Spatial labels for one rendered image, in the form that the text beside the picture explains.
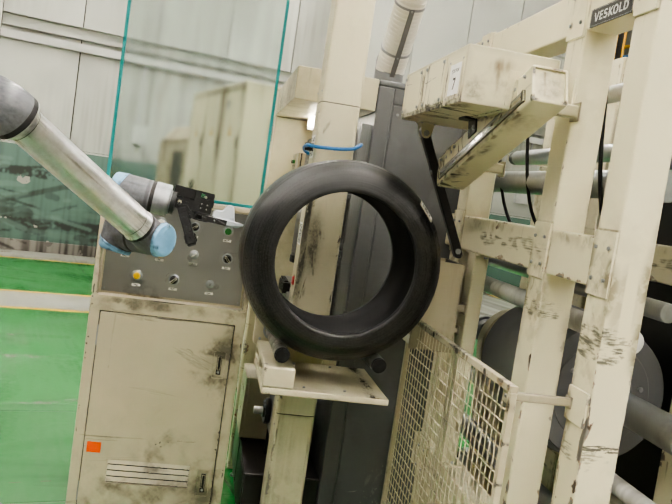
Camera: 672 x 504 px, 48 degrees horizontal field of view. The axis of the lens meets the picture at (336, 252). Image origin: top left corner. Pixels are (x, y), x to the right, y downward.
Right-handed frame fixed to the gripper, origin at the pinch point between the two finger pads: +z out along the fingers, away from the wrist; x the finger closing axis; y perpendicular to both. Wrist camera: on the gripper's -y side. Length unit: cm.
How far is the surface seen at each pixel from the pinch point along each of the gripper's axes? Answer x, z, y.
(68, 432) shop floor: 165, -47, -130
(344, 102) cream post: 27, 24, 46
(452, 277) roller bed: 20, 73, 1
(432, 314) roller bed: 20, 70, -13
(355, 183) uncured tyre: -11.9, 27.3, 20.4
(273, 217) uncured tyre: -11.6, 8.0, 5.6
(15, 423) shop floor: 172, -74, -134
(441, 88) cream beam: -17, 42, 51
